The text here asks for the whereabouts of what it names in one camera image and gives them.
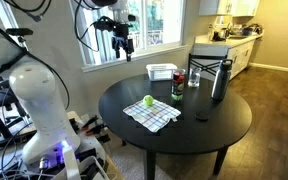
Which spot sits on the grey metal water bottle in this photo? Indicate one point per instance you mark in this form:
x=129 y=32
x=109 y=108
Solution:
x=221 y=81

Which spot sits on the kettle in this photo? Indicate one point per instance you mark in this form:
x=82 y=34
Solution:
x=224 y=34

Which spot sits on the white upper wall cabinets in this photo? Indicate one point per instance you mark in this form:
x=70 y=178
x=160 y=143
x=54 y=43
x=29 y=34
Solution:
x=229 y=7

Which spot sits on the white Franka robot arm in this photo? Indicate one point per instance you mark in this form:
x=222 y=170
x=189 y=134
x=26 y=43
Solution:
x=40 y=100

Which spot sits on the white framed window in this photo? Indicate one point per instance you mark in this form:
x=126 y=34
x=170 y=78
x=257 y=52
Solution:
x=164 y=23

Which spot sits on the black camera on stand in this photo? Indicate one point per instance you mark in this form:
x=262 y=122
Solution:
x=19 y=32

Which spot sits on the white kitchen counter cabinet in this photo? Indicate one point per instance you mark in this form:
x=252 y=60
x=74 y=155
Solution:
x=240 y=53

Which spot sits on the black folding chair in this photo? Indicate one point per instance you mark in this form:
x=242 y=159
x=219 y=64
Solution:
x=207 y=65

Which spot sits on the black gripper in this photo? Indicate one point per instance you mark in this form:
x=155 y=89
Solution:
x=122 y=33

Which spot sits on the white plastic bracket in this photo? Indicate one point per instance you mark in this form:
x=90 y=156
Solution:
x=74 y=163

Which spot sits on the black round table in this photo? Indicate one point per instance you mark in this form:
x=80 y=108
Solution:
x=184 y=133

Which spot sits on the plaid checkered cloth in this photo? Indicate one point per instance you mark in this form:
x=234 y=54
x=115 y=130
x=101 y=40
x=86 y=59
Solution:
x=152 y=115

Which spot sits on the wooden robot mounting board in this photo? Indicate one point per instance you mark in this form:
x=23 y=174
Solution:
x=114 y=170

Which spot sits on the black round can lid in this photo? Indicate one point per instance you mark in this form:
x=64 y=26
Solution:
x=201 y=115

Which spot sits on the green apple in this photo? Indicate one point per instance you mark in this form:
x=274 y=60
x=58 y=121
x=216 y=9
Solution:
x=148 y=100

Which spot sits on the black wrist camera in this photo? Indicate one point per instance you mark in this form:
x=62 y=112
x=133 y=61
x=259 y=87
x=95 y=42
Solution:
x=105 y=24

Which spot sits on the dark countertop appliance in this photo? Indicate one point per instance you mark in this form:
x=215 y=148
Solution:
x=252 y=29

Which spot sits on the clear glass mug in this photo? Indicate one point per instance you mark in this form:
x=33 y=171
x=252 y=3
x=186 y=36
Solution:
x=194 y=78

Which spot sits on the clear tennis ball can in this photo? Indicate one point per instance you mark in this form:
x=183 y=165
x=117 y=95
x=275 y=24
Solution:
x=178 y=85

